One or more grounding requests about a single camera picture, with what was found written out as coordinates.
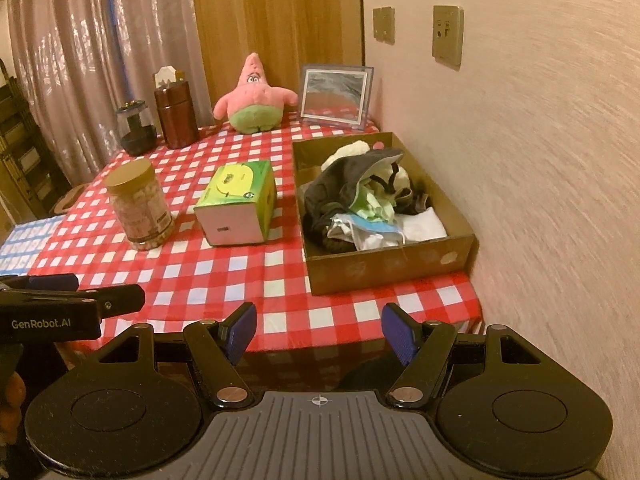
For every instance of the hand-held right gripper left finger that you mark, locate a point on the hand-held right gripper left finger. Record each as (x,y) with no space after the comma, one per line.
(240,330)

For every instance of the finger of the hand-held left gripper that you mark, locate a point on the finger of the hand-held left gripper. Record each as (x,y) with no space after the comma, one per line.
(45,282)
(120,300)

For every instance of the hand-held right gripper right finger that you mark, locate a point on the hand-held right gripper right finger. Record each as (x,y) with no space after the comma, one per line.
(400,332)

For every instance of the brown cardboard box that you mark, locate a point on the brown cardboard box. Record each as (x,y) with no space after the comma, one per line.
(380,270)

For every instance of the blue face mask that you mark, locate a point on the blue face mask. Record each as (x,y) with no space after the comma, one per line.
(380,232)

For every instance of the silvery white face mask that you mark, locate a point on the silvery white face mask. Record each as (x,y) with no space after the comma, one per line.
(342,225)

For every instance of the pale green face mask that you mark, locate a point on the pale green face mask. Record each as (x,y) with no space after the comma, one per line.
(372,205)

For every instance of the dark grey cloth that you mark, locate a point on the dark grey cloth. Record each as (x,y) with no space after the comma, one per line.
(340,180)

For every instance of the cream towel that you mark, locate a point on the cream towel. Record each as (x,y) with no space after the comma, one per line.
(352,149)

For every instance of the person's left hand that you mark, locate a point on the person's left hand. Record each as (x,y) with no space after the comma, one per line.
(10,400)

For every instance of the blue white patterned cloth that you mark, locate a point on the blue white patterned cloth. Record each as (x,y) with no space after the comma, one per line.
(25,245)

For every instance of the red white checkered tablecloth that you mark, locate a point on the red white checkered tablecloth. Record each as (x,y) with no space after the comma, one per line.
(200,280)

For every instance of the wicker basket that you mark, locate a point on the wicker basket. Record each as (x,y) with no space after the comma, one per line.
(67,202)

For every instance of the nut jar with gold lid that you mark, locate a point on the nut jar with gold lid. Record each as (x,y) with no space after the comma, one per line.
(140,210)

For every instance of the green tissue box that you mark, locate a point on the green tissue box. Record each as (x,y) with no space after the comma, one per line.
(230,225)

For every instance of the dark shelf rack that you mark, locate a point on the dark shelf rack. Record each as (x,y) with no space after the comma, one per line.
(20,150)

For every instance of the dark glass jar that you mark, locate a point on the dark glass jar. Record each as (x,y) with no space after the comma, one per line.
(135,130)

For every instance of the brown wooden canister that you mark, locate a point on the brown wooden canister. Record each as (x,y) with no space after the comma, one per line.
(175,115)

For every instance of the pink starfish plush toy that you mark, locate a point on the pink starfish plush toy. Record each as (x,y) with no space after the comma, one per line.
(252,105)

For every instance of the framed picture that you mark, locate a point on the framed picture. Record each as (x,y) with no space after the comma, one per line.
(332,95)

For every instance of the beige sheer curtain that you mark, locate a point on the beige sheer curtain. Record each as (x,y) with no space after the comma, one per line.
(75,35)

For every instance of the wooden door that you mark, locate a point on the wooden door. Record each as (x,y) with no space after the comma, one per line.
(280,10)

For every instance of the beige wall antenna socket plate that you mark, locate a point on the beige wall antenna socket plate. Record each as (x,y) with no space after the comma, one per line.
(447,35)

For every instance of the beige wall power socket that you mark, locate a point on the beige wall power socket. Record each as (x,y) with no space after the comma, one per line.
(388,25)
(377,24)

